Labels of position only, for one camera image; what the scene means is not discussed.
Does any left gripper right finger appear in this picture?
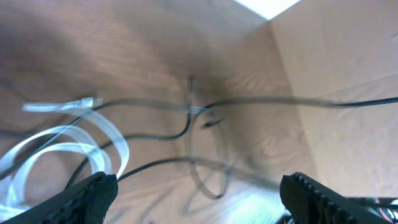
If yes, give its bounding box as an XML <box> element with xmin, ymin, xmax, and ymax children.
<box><xmin>279</xmin><ymin>172</ymin><xmax>392</xmax><ymax>224</ymax></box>

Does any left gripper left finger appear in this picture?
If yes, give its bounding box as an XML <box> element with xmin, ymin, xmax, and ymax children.
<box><xmin>4</xmin><ymin>172</ymin><xmax>118</xmax><ymax>224</ymax></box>

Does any white cable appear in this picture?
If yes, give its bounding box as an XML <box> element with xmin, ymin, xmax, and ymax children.
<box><xmin>0</xmin><ymin>96</ymin><xmax>130</xmax><ymax>218</ymax></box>

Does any black cable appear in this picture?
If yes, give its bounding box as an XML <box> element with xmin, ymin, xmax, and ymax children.
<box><xmin>0</xmin><ymin>74</ymin><xmax>398</xmax><ymax>200</ymax></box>

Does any wooden side panel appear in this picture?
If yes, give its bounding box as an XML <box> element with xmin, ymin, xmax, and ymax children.
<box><xmin>271</xmin><ymin>0</ymin><xmax>397</xmax><ymax>197</ymax></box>

